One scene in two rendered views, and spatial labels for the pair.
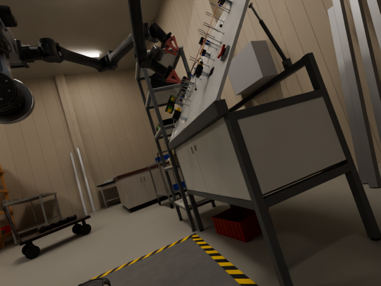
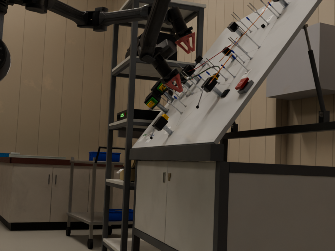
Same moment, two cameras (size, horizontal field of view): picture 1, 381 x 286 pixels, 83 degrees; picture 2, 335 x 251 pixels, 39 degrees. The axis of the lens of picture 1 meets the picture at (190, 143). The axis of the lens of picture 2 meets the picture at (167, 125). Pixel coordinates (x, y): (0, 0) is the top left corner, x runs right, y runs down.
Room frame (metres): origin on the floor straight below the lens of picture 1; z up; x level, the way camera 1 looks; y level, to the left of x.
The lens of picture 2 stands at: (-0.83, 0.05, 0.78)
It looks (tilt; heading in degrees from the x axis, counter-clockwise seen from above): 5 degrees up; 359
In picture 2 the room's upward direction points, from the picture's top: 2 degrees clockwise
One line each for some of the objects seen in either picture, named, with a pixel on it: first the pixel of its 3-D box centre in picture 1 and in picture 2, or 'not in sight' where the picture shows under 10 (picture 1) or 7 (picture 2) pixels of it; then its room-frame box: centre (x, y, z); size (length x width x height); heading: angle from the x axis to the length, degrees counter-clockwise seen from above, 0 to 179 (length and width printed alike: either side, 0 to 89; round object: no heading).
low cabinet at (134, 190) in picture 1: (162, 179); (84, 190); (5.51, 0.97, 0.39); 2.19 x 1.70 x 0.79; 115
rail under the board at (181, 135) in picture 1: (187, 134); (165, 153); (1.48, 0.00, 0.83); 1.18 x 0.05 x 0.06; 18
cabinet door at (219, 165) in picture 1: (215, 162); (188, 207); (1.22, -0.10, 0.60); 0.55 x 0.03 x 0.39; 18
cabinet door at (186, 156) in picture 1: (189, 167); (150, 197); (1.75, 0.07, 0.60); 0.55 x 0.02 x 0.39; 18
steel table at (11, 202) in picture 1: (38, 212); not in sight; (5.90, 4.57, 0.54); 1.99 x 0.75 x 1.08; 25
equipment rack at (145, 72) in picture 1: (180, 138); (150, 143); (2.43, 0.09, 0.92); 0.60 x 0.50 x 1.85; 18
